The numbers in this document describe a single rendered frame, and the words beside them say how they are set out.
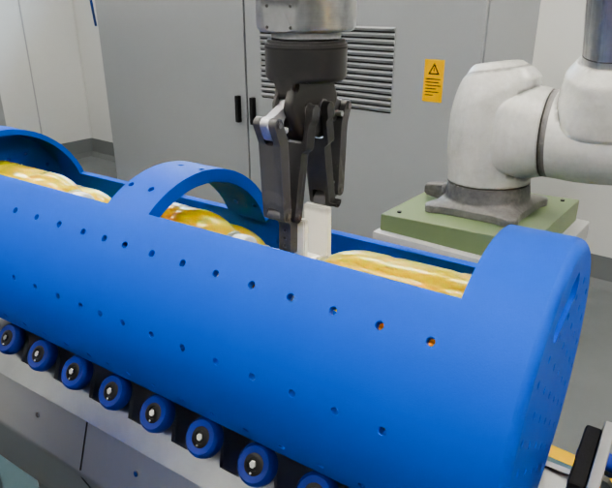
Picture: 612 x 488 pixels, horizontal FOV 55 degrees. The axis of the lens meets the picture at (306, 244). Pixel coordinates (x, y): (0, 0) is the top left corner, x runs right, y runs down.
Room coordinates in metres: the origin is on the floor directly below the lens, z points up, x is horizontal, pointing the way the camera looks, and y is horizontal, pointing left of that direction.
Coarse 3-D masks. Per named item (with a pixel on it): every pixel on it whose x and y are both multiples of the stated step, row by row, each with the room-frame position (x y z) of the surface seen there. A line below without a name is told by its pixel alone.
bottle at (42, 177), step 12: (0, 168) 0.84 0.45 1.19; (12, 168) 0.83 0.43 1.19; (24, 168) 0.83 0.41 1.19; (36, 168) 0.83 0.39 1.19; (24, 180) 0.80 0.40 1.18; (36, 180) 0.79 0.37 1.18; (48, 180) 0.78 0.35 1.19; (60, 180) 0.79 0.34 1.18; (72, 180) 0.81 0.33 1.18; (72, 192) 0.77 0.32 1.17
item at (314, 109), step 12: (312, 108) 0.54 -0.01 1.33; (312, 120) 0.53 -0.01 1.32; (312, 132) 0.54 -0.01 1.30; (300, 144) 0.54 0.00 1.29; (312, 144) 0.54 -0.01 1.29; (300, 156) 0.53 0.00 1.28; (300, 168) 0.53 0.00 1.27; (300, 180) 0.53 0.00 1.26; (300, 192) 0.53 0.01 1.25; (300, 204) 0.53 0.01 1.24; (300, 216) 0.53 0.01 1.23
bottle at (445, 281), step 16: (336, 256) 0.53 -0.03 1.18; (352, 256) 0.52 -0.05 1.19; (368, 256) 0.52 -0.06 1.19; (384, 256) 0.52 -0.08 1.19; (368, 272) 0.50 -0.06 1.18; (384, 272) 0.49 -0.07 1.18; (400, 272) 0.49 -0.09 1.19; (416, 272) 0.48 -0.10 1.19; (432, 272) 0.48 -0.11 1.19; (448, 272) 0.48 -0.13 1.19; (432, 288) 0.46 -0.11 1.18; (448, 288) 0.46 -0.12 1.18; (464, 288) 0.45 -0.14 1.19
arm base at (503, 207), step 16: (432, 192) 1.15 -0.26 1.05; (448, 192) 1.08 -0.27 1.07; (464, 192) 1.04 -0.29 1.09; (480, 192) 1.02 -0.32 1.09; (496, 192) 1.02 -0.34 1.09; (512, 192) 1.02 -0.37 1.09; (528, 192) 1.05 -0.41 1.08; (432, 208) 1.07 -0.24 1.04; (448, 208) 1.05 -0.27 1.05; (464, 208) 1.03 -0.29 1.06; (480, 208) 1.02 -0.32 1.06; (496, 208) 1.01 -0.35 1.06; (512, 208) 1.01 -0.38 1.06; (528, 208) 1.03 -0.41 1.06; (496, 224) 0.99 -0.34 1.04; (512, 224) 0.97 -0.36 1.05
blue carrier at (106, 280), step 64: (0, 128) 0.90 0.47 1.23; (0, 192) 0.71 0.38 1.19; (64, 192) 0.66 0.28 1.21; (128, 192) 0.63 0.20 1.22; (256, 192) 0.74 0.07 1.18; (0, 256) 0.65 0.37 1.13; (64, 256) 0.60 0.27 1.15; (128, 256) 0.55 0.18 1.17; (192, 256) 0.52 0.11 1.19; (256, 256) 0.49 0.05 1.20; (512, 256) 0.42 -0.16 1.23; (576, 256) 0.43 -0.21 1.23; (64, 320) 0.58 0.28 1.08; (128, 320) 0.52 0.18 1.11; (192, 320) 0.48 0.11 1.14; (256, 320) 0.45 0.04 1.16; (320, 320) 0.42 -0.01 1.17; (384, 320) 0.40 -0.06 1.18; (448, 320) 0.38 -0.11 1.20; (512, 320) 0.37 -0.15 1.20; (576, 320) 0.49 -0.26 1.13; (192, 384) 0.48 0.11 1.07; (256, 384) 0.43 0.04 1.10; (320, 384) 0.40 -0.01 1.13; (384, 384) 0.37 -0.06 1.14; (448, 384) 0.35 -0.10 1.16; (512, 384) 0.34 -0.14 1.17; (320, 448) 0.40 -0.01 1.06; (384, 448) 0.36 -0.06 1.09; (448, 448) 0.34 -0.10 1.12; (512, 448) 0.32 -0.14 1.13
